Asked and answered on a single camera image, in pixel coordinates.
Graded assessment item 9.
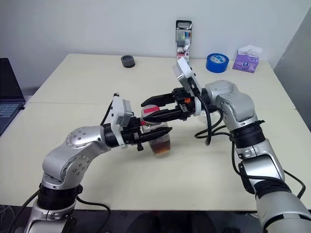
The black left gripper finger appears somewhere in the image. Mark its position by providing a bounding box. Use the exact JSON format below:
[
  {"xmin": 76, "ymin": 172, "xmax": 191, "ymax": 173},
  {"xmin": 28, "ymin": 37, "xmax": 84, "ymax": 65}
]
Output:
[{"xmin": 141, "ymin": 127, "xmax": 173, "ymax": 144}]

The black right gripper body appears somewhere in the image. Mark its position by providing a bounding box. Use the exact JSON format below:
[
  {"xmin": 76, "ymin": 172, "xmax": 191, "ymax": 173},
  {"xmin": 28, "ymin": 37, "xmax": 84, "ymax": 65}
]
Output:
[{"xmin": 172, "ymin": 86, "xmax": 196, "ymax": 121}]

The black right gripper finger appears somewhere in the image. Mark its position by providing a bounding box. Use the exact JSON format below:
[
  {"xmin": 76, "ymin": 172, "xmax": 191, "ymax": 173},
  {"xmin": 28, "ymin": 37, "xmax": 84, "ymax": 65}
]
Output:
[
  {"xmin": 140, "ymin": 92, "xmax": 175, "ymax": 108},
  {"xmin": 143, "ymin": 108, "xmax": 181, "ymax": 124}
]

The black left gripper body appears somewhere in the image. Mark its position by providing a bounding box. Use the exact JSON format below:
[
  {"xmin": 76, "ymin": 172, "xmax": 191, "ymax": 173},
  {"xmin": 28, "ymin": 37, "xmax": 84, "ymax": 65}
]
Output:
[{"xmin": 121, "ymin": 116, "xmax": 146, "ymax": 152}]

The clear bottle with brown drink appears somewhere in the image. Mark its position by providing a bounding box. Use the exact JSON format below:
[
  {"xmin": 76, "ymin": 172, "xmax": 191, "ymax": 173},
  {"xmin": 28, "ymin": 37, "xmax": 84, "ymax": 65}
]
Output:
[{"xmin": 140, "ymin": 106, "xmax": 173, "ymax": 159}]

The black round container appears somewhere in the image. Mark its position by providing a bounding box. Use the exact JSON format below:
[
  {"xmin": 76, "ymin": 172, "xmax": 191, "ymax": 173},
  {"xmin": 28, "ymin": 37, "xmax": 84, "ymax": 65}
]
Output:
[{"xmin": 121, "ymin": 54, "xmax": 137, "ymax": 69}]

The blue tape roll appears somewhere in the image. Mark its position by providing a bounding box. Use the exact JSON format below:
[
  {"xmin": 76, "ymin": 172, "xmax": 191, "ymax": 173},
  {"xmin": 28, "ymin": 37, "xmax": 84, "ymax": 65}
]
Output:
[{"xmin": 206, "ymin": 52, "xmax": 229, "ymax": 73}]

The marker pen pack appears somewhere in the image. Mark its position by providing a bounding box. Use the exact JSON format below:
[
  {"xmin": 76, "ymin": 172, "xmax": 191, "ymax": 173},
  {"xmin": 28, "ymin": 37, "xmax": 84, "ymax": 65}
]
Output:
[{"xmin": 175, "ymin": 19, "xmax": 194, "ymax": 65}]

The purple tissue pack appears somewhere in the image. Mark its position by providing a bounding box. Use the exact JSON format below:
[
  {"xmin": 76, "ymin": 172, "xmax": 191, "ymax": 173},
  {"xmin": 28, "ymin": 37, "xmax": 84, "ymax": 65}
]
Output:
[{"xmin": 232, "ymin": 44, "xmax": 264, "ymax": 73}]

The dark laptop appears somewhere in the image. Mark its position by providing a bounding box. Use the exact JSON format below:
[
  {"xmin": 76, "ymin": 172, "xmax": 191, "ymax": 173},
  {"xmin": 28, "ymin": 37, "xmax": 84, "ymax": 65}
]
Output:
[{"xmin": 0, "ymin": 57, "xmax": 26, "ymax": 137}]

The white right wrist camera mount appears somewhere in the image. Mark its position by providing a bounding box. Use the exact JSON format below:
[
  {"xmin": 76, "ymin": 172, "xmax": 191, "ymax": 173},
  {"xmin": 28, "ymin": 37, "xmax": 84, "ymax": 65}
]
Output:
[{"xmin": 172, "ymin": 58, "xmax": 203, "ymax": 117}]

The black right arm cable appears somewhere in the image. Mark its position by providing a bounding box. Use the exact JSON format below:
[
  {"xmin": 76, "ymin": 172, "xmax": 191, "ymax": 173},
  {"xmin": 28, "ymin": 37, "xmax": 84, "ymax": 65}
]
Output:
[{"xmin": 190, "ymin": 83, "xmax": 306, "ymax": 199}]

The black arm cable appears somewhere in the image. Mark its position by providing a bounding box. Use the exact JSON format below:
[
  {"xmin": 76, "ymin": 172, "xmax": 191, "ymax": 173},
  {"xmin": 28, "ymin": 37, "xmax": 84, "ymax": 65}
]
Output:
[
  {"xmin": 190, "ymin": 83, "xmax": 306, "ymax": 199},
  {"xmin": 14, "ymin": 99, "xmax": 115, "ymax": 220}
]

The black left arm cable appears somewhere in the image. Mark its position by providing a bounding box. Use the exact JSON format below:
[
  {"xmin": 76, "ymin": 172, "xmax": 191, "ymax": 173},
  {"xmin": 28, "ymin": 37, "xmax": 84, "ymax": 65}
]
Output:
[{"xmin": 14, "ymin": 99, "xmax": 115, "ymax": 220}]

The white wire bundle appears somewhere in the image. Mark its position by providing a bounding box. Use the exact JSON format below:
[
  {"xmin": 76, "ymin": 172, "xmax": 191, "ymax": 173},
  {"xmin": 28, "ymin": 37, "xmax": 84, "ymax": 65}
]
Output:
[{"xmin": 0, "ymin": 205, "xmax": 16, "ymax": 233}]

